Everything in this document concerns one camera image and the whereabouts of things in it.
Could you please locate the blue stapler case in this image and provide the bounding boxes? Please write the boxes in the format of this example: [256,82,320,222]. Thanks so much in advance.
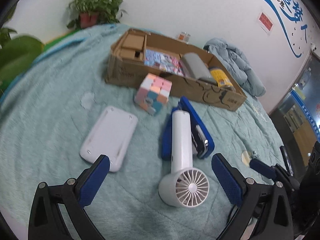
[160,95,216,160]

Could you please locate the white handheld fan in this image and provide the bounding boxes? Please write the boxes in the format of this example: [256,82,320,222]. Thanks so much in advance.
[158,110,209,209]

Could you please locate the yellow label glass jar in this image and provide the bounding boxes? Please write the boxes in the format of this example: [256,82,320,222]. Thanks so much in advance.
[209,67,235,91]

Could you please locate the white rectangular device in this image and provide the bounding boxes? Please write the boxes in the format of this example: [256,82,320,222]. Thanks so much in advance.
[80,106,138,173]

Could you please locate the large cardboard box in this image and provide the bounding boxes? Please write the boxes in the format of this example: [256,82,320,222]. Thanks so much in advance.
[105,28,247,111]

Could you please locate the silver metal can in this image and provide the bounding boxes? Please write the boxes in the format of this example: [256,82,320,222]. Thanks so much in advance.
[180,53,217,86]

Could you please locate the pastel rubiks cube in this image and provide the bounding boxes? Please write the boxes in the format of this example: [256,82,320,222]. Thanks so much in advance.
[134,73,172,115]

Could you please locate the light blue puffer jacket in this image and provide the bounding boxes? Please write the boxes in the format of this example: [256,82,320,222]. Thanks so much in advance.
[203,38,266,97]

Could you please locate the small orange label jar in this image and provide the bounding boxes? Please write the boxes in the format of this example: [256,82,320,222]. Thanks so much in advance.
[177,32,190,42]

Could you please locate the green leafy plant left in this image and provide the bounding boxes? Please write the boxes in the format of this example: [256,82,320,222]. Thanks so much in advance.
[0,27,44,95]

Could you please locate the small cardboard divider tray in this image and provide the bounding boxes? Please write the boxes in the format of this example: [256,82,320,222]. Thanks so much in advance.
[118,33,146,62]

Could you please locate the potted plant red pot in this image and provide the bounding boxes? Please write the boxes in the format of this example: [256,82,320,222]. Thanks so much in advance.
[67,0,127,30]

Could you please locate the red wall sign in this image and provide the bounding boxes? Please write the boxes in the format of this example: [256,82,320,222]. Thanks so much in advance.
[257,11,274,36]

